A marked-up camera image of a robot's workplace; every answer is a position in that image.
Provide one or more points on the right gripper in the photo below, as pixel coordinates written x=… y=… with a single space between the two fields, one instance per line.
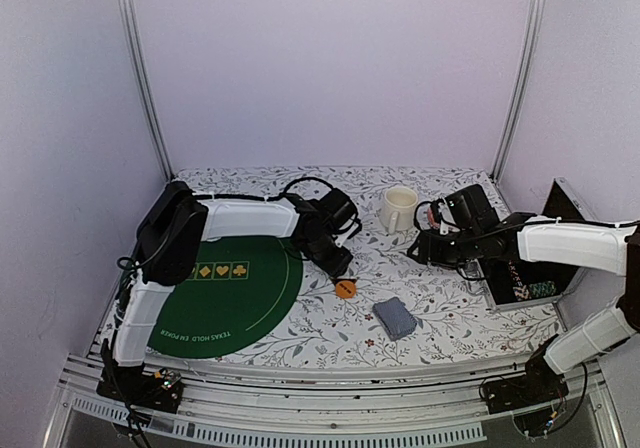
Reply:
x=427 y=250

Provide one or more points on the floral tablecloth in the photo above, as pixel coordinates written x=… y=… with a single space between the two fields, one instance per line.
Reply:
x=322 y=331

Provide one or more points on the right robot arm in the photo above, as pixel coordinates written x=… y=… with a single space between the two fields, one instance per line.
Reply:
x=528 y=257

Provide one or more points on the red patterned bowl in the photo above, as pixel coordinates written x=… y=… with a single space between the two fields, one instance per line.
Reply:
x=436 y=220

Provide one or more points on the green poker mat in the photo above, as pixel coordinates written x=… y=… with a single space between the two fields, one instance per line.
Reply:
x=239 y=290

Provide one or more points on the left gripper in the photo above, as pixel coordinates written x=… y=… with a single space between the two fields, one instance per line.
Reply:
x=338 y=267

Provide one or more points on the orange big blind button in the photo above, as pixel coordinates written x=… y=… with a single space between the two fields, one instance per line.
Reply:
x=345 y=290

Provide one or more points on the white ceramic mug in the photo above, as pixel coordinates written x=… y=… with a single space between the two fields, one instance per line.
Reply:
x=398 y=208

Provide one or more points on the front aluminium rail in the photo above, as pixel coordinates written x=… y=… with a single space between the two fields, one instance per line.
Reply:
x=244 y=406

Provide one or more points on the blue playing card deck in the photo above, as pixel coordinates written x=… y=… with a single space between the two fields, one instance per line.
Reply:
x=396 y=320

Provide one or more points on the right aluminium frame post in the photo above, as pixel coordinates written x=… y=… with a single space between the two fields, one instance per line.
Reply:
x=531 y=35

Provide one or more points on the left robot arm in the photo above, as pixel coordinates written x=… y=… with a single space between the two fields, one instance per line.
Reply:
x=167 y=244

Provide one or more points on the black red triangular chip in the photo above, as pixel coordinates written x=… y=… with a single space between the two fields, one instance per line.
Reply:
x=344 y=279

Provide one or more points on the aluminium frame post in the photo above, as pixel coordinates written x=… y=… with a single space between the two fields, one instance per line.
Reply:
x=531 y=35
x=132 y=36

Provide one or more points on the left aluminium frame post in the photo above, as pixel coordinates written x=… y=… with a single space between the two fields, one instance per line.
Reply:
x=132 y=36

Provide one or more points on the poker chips in case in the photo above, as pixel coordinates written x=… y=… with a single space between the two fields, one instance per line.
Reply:
x=525 y=288

